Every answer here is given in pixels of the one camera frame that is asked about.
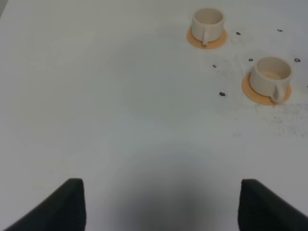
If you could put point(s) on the far orange saucer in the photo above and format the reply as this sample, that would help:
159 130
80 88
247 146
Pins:
211 45

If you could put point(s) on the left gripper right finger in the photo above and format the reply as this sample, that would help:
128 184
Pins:
260 209

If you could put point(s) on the near orange saucer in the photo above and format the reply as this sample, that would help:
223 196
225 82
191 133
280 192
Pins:
260 99

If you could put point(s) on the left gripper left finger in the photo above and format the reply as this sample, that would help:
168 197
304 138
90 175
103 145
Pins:
63 210

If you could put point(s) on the near white teacup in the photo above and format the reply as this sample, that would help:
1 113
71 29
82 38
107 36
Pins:
270 77

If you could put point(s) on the orange saucer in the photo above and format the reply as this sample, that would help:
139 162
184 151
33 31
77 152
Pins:
260 99
211 45

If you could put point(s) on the far white teacup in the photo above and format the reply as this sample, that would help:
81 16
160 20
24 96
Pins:
207 25

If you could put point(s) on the white teacup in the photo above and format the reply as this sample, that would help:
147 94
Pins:
207 25
270 77

